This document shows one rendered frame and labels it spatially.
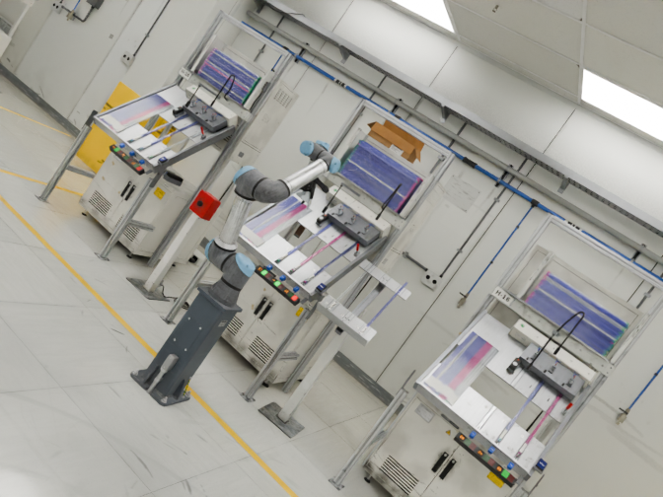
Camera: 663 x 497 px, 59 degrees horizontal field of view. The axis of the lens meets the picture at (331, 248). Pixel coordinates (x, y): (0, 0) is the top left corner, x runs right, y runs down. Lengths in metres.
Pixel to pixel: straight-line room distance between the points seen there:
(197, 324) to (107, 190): 2.11
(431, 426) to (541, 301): 0.94
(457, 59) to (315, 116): 1.43
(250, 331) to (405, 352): 1.77
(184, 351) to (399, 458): 1.41
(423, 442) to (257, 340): 1.22
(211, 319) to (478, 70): 3.62
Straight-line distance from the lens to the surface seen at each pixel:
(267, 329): 3.83
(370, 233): 3.70
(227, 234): 2.85
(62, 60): 8.17
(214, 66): 4.70
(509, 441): 3.20
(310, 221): 3.78
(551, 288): 3.55
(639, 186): 5.22
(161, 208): 4.41
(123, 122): 4.50
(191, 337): 2.90
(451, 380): 3.24
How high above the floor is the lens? 1.34
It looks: 6 degrees down
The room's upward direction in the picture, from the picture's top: 35 degrees clockwise
